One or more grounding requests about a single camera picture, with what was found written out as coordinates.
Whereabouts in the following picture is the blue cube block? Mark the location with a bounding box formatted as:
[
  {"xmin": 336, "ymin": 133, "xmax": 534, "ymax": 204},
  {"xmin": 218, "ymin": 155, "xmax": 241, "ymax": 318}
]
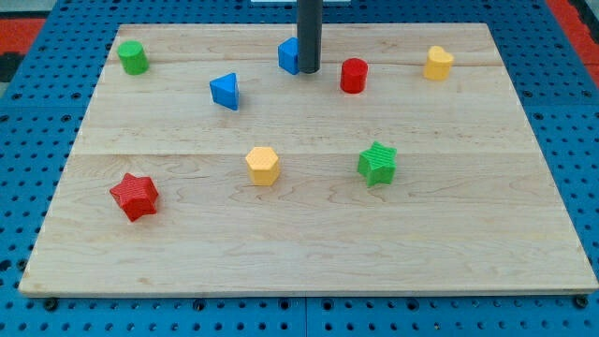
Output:
[{"xmin": 278, "ymin": 37, "xmax": 300, "ymax": 75}]

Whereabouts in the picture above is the blue triangle block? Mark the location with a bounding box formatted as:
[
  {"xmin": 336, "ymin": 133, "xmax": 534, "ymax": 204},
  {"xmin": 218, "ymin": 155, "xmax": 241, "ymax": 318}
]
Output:
[{"xmin": 210, "ymin": 73, "xmax": 240, "ymax": 110}]

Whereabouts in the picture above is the yellow hexagon block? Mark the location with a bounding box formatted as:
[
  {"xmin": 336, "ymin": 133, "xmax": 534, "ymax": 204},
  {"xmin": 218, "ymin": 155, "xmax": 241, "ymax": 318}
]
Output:
[{"xmin": 245, "ymin": 147, "xmax": 280, "ymax": 186}]

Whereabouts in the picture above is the green star block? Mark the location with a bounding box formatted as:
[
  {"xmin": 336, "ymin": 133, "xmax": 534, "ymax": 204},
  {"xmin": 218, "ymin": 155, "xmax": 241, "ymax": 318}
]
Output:
[{"xmin": 357, "ymin": 141, "xmax": 397, "ymax": 187}]

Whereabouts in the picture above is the light wooden board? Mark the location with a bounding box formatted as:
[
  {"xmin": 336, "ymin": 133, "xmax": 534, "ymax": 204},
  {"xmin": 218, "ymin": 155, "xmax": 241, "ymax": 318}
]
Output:
[{"xmin": 20, "ymin": 23, "xmax": 598, "ymax": 298}]

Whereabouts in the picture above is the red cylinder block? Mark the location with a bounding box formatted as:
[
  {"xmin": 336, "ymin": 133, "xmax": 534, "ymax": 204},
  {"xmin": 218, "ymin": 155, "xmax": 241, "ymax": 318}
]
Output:
[{"xmin": 340, "ymin": 58, "xmax": 369, "ymax": 94}]

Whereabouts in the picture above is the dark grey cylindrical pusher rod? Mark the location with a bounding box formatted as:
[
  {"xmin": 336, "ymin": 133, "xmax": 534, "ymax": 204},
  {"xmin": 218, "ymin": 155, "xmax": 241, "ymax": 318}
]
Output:
[{"xmin": 297, "ymin": 0, "xmax": 323, "ymax": 74}]

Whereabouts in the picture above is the red star block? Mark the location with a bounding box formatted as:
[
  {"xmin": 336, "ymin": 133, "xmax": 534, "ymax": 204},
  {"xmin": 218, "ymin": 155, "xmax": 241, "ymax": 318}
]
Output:
[{"xmin": 110, "ymin": 173, "xmax": 158, "ymax": 222}]

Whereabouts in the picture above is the yellow heart block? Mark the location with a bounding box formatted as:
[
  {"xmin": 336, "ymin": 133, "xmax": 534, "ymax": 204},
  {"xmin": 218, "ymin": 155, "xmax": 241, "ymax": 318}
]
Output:
[{"xmin": 423, "ymin": 46, "xmax": 455, "ymax": 81}]

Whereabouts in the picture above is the green cylinder block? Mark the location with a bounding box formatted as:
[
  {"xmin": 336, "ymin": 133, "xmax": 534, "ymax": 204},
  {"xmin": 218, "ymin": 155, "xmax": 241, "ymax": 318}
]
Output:
[{"xmin": 117, "ymin": 40, "xmax": 149, "ymax": 75}]

